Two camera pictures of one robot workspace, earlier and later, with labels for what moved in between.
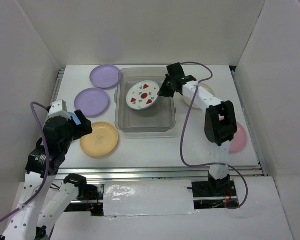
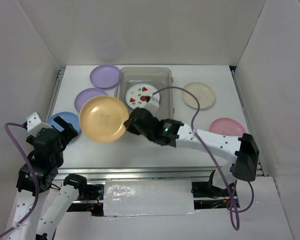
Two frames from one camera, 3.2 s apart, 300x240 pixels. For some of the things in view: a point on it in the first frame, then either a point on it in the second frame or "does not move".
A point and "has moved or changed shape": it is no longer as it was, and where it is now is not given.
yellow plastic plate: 101,141 -> 102,118
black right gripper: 163,91 -> 132,127
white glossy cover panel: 151,197 does not move
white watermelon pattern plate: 142,95 has moved or changed shape
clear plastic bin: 159,117 does not move
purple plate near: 91,102 does not move
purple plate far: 105,76 does not move
